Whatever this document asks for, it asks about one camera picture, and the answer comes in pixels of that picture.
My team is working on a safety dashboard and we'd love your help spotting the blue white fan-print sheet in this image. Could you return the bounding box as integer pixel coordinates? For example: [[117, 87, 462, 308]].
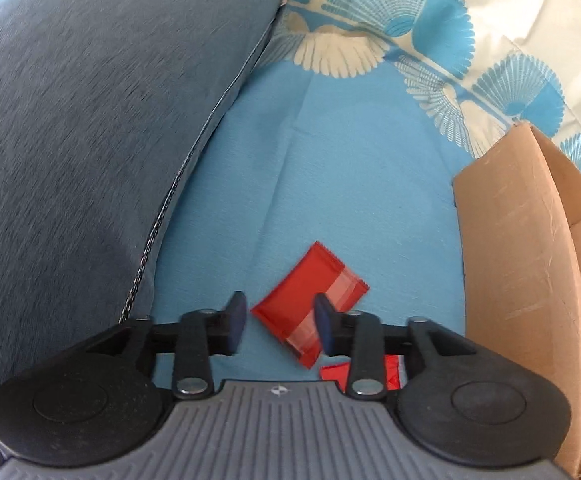
[[120, 0, 581, 401]]

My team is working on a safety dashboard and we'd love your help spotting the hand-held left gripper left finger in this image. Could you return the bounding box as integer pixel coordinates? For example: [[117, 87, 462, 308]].
[[78, 291, 248, 402]]

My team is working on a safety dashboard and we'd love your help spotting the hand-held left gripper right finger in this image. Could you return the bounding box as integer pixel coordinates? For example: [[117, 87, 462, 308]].
[[313, 293, 486, 402]]

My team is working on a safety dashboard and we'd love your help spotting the brown cardboard box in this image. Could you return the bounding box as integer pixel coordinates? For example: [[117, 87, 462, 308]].
[[452, 124, 581, 478]]

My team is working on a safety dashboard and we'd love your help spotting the red snack packet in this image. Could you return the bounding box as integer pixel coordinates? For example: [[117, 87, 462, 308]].
[[250, 241, 370, 368], [319, 355, 401, 392]]

